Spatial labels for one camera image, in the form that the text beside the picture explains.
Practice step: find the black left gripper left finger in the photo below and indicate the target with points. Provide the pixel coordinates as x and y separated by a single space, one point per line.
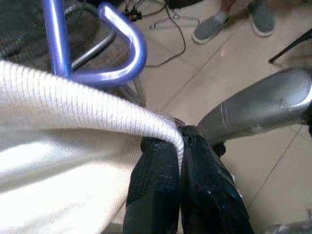
156 190

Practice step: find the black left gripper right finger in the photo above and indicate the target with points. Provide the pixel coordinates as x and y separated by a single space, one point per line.
207 195

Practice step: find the white polo shirt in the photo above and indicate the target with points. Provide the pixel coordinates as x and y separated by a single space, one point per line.
73 146

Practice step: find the purple plastic hanger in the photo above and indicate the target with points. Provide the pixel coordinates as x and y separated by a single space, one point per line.
58 36

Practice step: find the grey metal tube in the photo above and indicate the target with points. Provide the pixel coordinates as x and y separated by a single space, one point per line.
97 48

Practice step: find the grey slip-on shoe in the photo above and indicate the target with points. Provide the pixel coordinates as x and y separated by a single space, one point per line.
262 19
209 29

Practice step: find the black chair leg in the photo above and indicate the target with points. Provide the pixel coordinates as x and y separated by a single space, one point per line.
292 46

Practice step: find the dark grey mesh fabric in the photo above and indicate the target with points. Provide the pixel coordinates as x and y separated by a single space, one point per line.
22 29

